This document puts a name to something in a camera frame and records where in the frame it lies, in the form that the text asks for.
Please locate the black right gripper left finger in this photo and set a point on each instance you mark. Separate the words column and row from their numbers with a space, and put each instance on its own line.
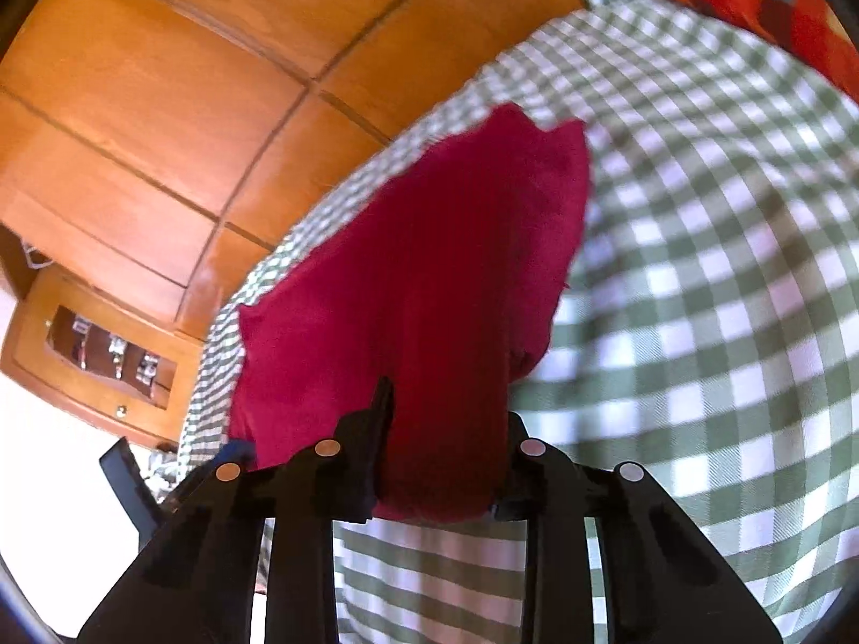
column 194, row 581

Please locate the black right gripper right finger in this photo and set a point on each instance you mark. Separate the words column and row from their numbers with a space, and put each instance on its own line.
column 663, row 579

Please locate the magenta red cloth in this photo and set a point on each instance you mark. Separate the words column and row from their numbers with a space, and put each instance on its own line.
column 446, row 284

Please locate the wooden shelf cabinet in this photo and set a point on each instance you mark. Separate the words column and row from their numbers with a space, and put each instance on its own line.
column 78, row 351

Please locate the green white checkered bedsheet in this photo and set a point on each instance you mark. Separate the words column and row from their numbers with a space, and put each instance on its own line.
column 710, row 332

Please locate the wooden wall panelling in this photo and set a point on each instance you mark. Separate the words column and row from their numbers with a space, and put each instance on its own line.
column 160, row 148

